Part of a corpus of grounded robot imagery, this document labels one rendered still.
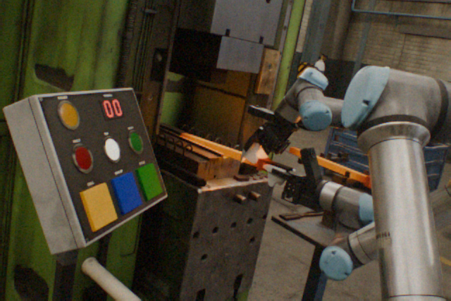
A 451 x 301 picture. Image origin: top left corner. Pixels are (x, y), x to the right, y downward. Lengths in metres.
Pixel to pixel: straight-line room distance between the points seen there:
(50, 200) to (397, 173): 0.58
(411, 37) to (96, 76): 9.16
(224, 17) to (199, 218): 0.60
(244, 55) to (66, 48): 0.56
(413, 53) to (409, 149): 9.28
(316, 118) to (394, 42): 9.16
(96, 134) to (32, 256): 0.93
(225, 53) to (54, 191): 0.71
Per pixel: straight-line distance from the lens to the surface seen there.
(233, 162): 1.49
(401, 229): 0.68
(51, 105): 0.85
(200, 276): 1.50
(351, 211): 1.18
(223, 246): 1.52
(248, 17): 1.39
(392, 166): 0.72
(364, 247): 1.06
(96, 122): 0.94
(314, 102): 1.14
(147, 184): 1.02
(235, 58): 1.37
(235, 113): 1.73
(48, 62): 1.58
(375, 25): 10.60
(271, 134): 1.30
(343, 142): 5.46
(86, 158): 0.87
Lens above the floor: 1.35
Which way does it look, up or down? 11 degrees down
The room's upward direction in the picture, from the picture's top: 11 degrees clockwise
